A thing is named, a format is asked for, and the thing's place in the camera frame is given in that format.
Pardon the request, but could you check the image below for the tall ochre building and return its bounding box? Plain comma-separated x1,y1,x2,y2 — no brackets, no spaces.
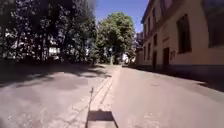
134,0,224,84

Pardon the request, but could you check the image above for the row of dark trees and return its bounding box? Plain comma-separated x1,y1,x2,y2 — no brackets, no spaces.
0,0,99,65

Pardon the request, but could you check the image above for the bright green tree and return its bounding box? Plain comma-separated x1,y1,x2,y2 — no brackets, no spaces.
96,12,137,66

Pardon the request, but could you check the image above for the grey asphalt path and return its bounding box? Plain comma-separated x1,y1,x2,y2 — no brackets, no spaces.
0,63,224,128

